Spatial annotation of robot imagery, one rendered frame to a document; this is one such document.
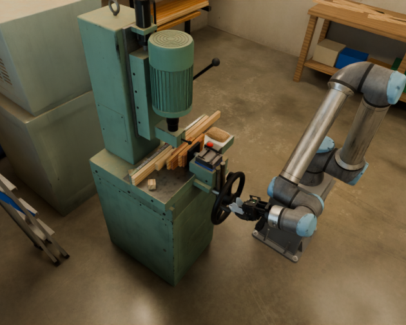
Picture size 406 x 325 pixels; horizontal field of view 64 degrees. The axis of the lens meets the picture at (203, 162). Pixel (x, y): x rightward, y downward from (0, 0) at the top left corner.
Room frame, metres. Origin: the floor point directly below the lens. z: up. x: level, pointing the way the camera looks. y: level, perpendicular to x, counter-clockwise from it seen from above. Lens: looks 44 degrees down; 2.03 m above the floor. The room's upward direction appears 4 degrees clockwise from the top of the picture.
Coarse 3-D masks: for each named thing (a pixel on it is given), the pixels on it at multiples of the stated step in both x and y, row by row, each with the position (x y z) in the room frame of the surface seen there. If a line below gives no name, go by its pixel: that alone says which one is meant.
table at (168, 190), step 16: (208, 128) 1.44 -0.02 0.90; (224, 144) 1.31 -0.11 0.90; (160, 176) 1.05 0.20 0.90; (176, 176) 1.05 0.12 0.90; (192, 176) 1.06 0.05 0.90; (144, 192) 0.94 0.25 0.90; (160, 192) 0.95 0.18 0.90; (176, 192) 0.95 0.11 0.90; (208, 192) 1.01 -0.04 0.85; (160, 208) 0.90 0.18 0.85
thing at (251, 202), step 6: (252, 198) 0.89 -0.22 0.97; (258, 198) 0.88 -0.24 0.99; (246, 204) 0.85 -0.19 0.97; (252, 204) 0.85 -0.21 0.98; (258, 204) 0.85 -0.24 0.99; (264, 204) 0.83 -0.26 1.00; (270, 204) 0.83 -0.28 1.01; (246, 210) 0.84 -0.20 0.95; (252, 210) 0.82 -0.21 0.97; (258, 210) 0.83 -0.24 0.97; (264, 210) 0.81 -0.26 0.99; (246, 216) 0.83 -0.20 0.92; (252, 216) 0.82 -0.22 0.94; (258, 216) 0.82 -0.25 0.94; (264, 216) 0.81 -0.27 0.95
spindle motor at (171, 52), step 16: (160, 32) 1.24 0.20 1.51; (176, 32) 1.26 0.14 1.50; (160, 48) 1.12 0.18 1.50; (176, 48) 1.12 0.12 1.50; (192, 48) 1.17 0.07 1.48; (160, 64) 1.11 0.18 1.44; (176, 64) 1.11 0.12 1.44; (192, 64) 1.19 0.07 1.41; (160, 80) 1.11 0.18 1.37; (176, 80) 1.12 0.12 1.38; (192, 80) 1.19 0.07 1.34; (160, 96) 1.12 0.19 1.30; (176, 96) 1.12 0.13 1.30; (192, 96) 1.20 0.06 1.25; (160, 112) 1.12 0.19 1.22; (176, 112) 1.12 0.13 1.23
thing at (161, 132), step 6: (162, 120) 1.26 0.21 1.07; (156, 126) 1.21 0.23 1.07; (162, 126) 1.21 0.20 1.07; (156, 132) 1.21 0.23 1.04; (162, 132) 1.18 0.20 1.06; (168, 132) 1.17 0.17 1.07; (174, 132) 1.17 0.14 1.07; (180, 132) 1.18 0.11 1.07; (162, 138) 1.19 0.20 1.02; (168, 138) 1.17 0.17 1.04; (174, 138) 1.15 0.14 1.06; (180, 138) 1.17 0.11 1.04; (174, 144) 1.15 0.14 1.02; (180, 144) 1.17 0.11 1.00
